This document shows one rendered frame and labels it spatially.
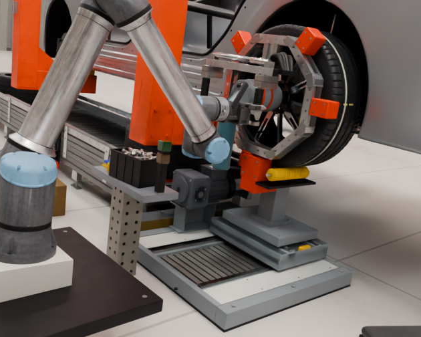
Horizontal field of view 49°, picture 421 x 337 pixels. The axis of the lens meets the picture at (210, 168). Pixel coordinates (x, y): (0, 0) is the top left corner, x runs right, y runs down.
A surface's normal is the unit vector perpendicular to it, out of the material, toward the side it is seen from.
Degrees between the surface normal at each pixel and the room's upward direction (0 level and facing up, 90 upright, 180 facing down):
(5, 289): 90
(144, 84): 90
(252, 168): 90
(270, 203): 90
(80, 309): 0
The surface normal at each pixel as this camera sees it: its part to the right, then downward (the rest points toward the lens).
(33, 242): 0.64, -0.09
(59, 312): 0.14, -0.96
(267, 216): -0.77, 0.05
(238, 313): 0.63, 0.27
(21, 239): 0.36, -0.11
